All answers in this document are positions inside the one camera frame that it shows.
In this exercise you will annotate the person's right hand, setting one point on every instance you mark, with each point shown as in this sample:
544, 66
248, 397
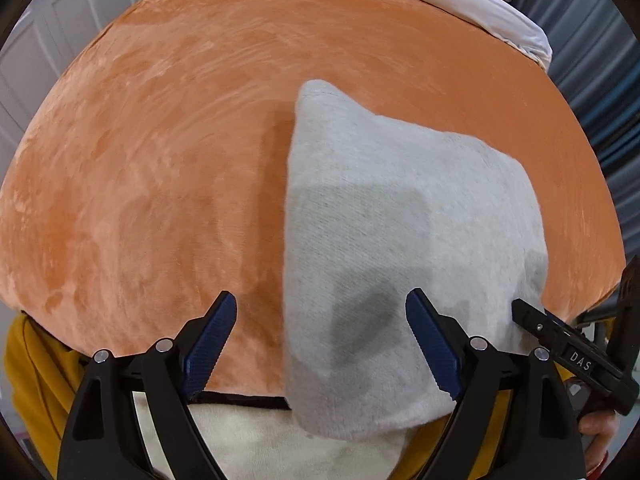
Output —
597, 432

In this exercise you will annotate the light grey small garment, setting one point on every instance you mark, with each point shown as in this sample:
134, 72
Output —
390, 210

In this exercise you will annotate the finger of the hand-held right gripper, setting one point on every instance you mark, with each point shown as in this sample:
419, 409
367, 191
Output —
535, 322

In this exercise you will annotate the person's mustard yellow clothing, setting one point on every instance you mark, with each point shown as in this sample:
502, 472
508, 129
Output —
35, 360

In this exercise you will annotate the white panelled wardrobe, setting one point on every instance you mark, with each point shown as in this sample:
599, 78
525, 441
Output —
75, 10

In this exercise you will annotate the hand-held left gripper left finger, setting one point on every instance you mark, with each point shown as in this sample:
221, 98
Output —
210, 340

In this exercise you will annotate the grey curtain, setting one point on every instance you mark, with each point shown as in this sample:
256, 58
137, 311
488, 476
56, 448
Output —
590, 85

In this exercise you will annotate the person's right forearm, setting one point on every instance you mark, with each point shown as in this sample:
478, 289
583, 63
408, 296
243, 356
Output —
597, 466

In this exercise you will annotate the orange velvet blanket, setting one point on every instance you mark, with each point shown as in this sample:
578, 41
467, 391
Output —
150, 185

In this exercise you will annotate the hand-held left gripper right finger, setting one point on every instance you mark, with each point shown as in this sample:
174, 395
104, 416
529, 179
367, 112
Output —
432, 340

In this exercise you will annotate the cream cloth with black trim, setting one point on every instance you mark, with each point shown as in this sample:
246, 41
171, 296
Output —
260, 445

